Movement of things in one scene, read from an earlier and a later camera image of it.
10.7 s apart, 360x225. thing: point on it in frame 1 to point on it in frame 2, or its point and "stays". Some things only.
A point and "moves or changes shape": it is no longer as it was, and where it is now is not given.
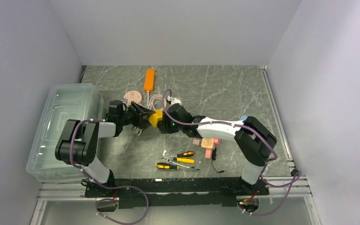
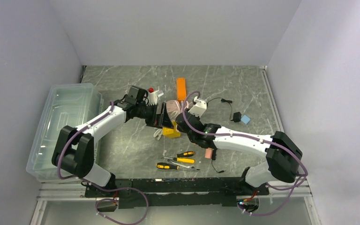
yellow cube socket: x=156 y=116 moves or changes shape
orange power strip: x=149 y=80 to x=181 y=92
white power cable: x=135 y=129 to x=158 y=132
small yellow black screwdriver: x=183 y=154 stays
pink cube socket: x=208 y=153 stays
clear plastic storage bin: x=63 y=102 stays
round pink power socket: x=132 y=95 moves or changes shape
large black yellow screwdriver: x=163 y=165 stays
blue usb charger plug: x=243 y=117 stays
